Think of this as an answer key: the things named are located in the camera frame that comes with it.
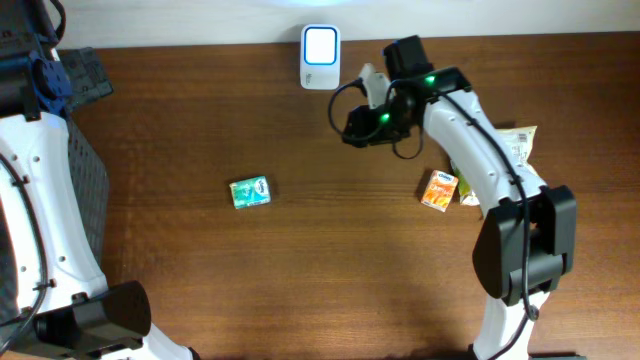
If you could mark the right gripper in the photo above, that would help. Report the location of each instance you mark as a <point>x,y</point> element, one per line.
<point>359,121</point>

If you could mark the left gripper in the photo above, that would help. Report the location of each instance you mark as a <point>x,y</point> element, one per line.
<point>95,82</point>

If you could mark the orange tissue pack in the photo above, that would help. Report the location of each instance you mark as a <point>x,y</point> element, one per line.
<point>439,190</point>

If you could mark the teal tissue pack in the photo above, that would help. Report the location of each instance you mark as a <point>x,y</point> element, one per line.
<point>250,192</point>

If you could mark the yellow snack bag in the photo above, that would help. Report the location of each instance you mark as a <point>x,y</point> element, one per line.
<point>520,140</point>

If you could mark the green juice carton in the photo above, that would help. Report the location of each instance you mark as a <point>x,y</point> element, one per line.
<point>467,196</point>

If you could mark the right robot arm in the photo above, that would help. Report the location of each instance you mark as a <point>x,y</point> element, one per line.
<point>527,240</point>

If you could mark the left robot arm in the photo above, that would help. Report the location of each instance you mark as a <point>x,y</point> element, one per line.
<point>55,300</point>

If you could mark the white barcode scanner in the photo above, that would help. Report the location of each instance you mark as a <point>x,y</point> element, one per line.
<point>320,57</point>

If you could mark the grey plastic mesh basket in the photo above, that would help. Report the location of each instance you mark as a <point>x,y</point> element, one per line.
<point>91,185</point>

